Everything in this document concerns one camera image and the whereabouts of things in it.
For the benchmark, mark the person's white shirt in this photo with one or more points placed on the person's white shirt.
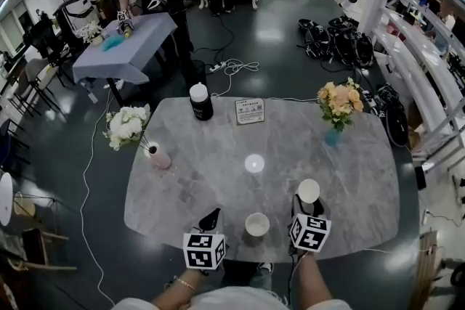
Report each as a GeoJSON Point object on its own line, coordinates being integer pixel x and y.
{"type": "Point", "coordinates": [232, 299]}

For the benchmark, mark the small blue vase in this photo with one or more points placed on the small blue vase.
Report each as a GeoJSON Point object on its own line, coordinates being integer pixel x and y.
{"type": "Point", "coordinates": [331, 138]}

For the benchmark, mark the white power strip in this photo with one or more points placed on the white power strip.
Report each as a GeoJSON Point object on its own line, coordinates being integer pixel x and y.
{"type": "Point", "coordinates": [216, 67]}

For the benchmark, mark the wooden board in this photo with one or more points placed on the wooden board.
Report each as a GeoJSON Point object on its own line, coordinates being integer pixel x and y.
{"type": "Point", "coordinates": [425, 268]}

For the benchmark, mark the small printed sign card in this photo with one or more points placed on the small printed sign card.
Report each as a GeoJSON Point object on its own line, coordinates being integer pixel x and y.
{"type": "Point", "coordinates": [250, 112]}

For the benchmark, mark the person's right forearm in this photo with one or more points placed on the person's right forearm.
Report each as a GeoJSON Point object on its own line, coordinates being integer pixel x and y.
{"type": "Point", "coordinates": [314, 277]}

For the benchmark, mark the person's legs and shoe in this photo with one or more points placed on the person's legs and shoe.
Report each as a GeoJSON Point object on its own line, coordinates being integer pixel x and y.
{"type": "Point", "coordinates": [250, 274]}

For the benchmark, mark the white flower bouquet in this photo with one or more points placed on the white flower bouquet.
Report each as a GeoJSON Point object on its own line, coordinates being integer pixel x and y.
{"type": "Point", "coordinates": [126, 125]}

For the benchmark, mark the black bottle with white cap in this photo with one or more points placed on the black bottle with white cap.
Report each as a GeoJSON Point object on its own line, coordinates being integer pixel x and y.
{"type": "Point", "coordinates": [201, 101]}

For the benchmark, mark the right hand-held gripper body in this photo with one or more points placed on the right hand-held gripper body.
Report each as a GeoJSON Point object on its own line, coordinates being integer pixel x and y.
{"type": "Point", "coordinates": [309, 233]}

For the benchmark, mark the round white side table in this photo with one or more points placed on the round white side table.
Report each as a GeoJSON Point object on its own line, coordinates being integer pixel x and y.
{"type": "Point", "coordinates": [5, 199]}

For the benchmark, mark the yellow flower bouquet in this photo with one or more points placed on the yellow flower bouquet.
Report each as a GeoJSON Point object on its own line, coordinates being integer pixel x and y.
{"type": "Point", "coordinates": [340, 101]}

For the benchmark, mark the white cup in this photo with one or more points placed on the white cup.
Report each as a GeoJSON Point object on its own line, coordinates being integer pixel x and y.
{"type": "Point", "coordinates": [257, 225]}
{"type": "Point", "coordinates": [309, 191]}

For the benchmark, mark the person's left forearm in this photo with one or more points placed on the person's left forearm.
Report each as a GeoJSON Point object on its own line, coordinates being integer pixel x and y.
{"type": "Point", "coordinates": [178, 288]}

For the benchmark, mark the white long counter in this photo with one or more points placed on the white long counter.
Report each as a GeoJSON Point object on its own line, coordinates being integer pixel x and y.
{"type": "Point", "coordinates": [417, 65]}

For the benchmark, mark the pink vase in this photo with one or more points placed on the pink vase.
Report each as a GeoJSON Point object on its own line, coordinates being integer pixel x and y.
{"type": "Point", "coordinates": [160, 156]}

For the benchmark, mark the black bags by counter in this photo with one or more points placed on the black bags by counter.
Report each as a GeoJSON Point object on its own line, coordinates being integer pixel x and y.
{"type": "Point", "coordinates": [394, 116]}

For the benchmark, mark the pile of black gear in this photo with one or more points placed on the pile of black gear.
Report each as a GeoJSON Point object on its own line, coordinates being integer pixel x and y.
{"type": "Point", "coordinates": [336, 40]}

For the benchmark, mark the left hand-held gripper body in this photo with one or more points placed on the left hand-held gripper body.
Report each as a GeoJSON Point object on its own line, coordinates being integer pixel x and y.
{"type": "Point", "coordinates": [202, 251]}

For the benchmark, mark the turquoise feather duster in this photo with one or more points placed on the turquoise feather duster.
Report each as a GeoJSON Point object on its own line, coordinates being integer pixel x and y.
{"type": "Point", "coordinates": [112, 43]}

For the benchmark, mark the small white flower pot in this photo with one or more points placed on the small white flower pot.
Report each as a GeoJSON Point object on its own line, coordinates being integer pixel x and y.
{"type": "Point", "coordinates": [90, 32]}

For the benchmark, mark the table with grey-blue cloth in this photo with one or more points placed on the table with grey-blue cloth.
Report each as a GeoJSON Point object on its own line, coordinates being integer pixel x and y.
{"type": "Point", "coordinates": [127, 47]}

